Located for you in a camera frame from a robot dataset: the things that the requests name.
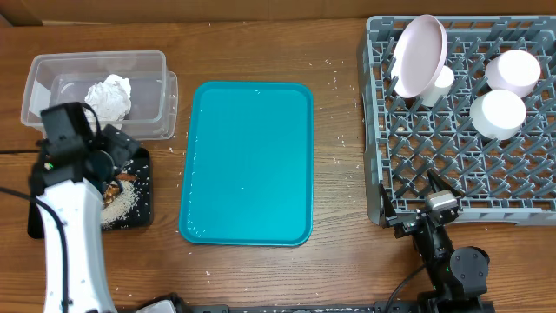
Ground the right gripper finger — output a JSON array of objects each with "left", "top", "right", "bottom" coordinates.
[
  {"left": 427, "top": 170, "right": 461, "bottom": 198},
  {"left": 379, "top": 183, "right": 397, "bottom": 220}
]

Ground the orange carrot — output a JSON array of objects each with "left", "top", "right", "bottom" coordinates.
[{"left": 116, "top": 173, "right": 136, "bottom": 182}]

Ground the white napkin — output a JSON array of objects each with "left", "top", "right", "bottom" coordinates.
[{"left": 84, "top": 74, "right": 131, "bottom": 130}]

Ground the pale green bowl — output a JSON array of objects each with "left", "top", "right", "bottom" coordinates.
[{"left": 469, "top": 90, "right": 526, "bottom": 141}]

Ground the white cup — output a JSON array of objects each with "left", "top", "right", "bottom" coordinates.
[{"left": 420, "top": 66, "right": 454, "bottom": 107}]

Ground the large white plate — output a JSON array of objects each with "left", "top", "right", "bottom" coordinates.
[{"left": 392, "top": 15, "right": 447, "bottom": 98}]

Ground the small pink plate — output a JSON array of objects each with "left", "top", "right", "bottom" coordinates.
[{"left": 485, "top": 50, "right": 541, "bottom": 98}]

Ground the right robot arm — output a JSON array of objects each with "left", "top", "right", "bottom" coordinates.
[{"left": 374, "top": 170, "right": 495, "bottom": 313}]

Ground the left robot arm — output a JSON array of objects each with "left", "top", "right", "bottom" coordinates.
[{"left": 29, "top": 103, "right": 140, "bottom": 312}]

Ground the grey dishwasher rack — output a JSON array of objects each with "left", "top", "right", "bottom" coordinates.
[{"left": 358, "top": 16, "right": 555, "bottom": 225}]

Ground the pile of white rice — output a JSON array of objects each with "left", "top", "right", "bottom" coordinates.
[{"left": 99, "top": 160, "right": 151, "bottom": 230}]

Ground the black plastic tray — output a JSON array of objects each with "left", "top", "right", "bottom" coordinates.
[{"left": 27, "top": 147, "right": 154, "bottom": 240}]

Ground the clear plastic bin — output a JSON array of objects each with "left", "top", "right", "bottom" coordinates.
[{"left": 21, "top": 50, "right": 178, "bottom": 141}]

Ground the teal plastic tray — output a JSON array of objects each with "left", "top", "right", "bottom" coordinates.
[{"left": 178, "top": 81, "right": 314, "bottom": 247}]

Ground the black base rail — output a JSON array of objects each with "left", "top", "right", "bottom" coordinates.
[{"left": 116, "top": 291, "right": 496, "bottom": 313}]

